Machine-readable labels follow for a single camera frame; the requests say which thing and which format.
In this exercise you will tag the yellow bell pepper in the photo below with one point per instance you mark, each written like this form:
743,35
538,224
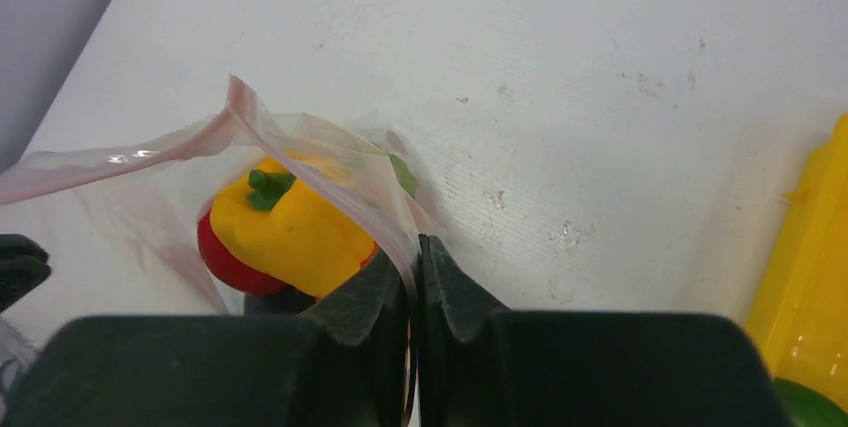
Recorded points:
277,224

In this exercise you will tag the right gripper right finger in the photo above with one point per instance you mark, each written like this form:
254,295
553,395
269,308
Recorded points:
484,364

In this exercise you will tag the yellow plastic tray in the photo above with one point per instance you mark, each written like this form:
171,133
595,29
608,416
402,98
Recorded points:
798,319

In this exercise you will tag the clear zip top bag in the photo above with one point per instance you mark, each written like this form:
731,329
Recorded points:
193,221

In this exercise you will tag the red tomato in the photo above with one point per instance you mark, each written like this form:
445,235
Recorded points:
224,266

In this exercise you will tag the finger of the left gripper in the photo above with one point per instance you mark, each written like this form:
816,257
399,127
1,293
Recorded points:
24,267

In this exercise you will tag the green orange mango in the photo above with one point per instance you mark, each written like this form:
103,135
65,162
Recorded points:
808,408

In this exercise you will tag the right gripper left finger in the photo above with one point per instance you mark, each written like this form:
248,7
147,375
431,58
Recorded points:
339,363

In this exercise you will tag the green cabbage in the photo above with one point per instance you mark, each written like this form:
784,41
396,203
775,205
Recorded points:
406,179

